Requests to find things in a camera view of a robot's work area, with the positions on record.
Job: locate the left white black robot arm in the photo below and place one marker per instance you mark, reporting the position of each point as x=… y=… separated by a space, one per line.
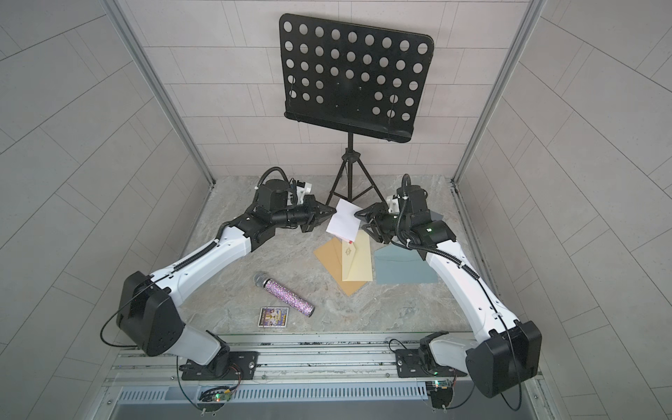
x=148 y=310

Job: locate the small colourful card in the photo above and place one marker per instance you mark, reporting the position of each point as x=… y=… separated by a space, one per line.
x=273 y=317

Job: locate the cream envelope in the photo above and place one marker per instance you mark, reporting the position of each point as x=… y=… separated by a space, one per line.
x=356 y=259

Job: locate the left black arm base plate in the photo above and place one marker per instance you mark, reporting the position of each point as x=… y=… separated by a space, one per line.
x=229 y=366

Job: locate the black perforated music stand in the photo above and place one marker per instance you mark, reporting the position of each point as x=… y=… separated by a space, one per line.
x=361 y=80

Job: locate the purple glitter microphone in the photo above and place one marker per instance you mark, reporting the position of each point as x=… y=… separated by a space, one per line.
x=284 y=294

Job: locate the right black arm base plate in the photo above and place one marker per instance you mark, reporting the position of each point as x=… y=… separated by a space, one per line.
x=410 y=365

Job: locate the tan brown envelope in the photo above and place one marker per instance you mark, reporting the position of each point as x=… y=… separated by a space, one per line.
x=329 y=255

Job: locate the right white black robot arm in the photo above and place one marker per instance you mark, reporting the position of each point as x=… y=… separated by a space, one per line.
x=505 y=352

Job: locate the aluminium mounting rail frame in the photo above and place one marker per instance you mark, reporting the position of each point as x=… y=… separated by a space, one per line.
x=290 y=368

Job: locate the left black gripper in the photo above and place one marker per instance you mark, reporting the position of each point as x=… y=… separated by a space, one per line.
x=311 y=206

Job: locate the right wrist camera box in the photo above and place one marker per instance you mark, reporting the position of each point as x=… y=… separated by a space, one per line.
x=393 y=204

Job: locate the left small circuit board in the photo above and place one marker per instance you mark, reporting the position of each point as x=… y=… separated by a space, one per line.
x=217 y=395

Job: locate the right small circuit board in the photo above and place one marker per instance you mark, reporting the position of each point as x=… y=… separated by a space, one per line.
x=440 y=394

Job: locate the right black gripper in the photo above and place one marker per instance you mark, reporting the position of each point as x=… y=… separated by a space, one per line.
x=379 y=212

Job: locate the small circuit board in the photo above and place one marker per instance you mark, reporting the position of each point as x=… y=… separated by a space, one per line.
x=217 y=395
x=440 y=394

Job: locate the pink red-bordered letter paper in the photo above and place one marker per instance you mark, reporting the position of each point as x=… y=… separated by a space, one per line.
x=344 y=224

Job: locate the dark grey envelope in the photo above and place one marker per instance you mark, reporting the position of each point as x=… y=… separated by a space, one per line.
x=436 y=216

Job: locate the blue-grey envelope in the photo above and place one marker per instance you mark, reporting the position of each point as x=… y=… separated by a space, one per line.
x=396 y=266

